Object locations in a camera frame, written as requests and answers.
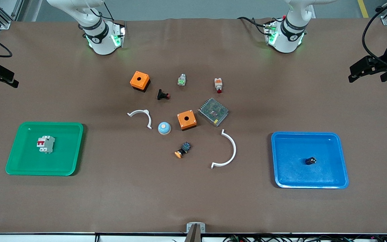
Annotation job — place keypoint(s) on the orange button box black base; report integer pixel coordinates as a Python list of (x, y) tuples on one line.
[(133, 82)]

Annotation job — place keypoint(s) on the small white curved bracket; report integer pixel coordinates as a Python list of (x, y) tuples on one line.
[(139, 111)]

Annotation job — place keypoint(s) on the grey circuit breaker red switch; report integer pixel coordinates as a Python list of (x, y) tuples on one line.
[(46, 144)]

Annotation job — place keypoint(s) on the large white curved bracket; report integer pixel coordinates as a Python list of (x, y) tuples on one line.
[(234, 149)]

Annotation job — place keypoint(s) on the metal table edge clamp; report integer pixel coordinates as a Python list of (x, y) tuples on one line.
[(189, 226)]

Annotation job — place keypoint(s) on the small black capacitor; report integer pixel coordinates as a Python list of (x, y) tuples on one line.
[(310, 161)]

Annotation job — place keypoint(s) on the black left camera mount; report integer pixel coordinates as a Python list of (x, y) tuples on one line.
[(364, 75)]

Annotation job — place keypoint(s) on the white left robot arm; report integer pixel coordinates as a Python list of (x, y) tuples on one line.
[(286, 42)]

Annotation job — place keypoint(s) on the blue dome buzzer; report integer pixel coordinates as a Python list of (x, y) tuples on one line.
[(166, 129)]

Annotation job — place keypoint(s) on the orange mushroom push button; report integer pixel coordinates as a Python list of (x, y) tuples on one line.
[(179, 154)]

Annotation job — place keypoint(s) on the green grey selector switch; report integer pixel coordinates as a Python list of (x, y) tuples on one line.
[(181, 80)]

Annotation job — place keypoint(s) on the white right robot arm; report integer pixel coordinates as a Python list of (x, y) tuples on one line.
[(101, 43)]

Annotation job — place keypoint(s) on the black red push button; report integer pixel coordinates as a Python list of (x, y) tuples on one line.
[(161, 94)]

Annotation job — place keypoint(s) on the white orange red indicator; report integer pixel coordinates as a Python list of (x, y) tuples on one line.
[(218, 83)]

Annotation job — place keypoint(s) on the green plastic tray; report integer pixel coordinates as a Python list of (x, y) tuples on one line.
[(59, 161)]

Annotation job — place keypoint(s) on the metal mesh power supply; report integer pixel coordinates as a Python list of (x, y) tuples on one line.
[(213, 112)]

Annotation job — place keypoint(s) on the brown table cover mat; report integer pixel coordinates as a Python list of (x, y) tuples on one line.
[(193, 195)]

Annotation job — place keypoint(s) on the blue plastic tray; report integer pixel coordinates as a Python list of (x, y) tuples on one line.
[(294, 174)]

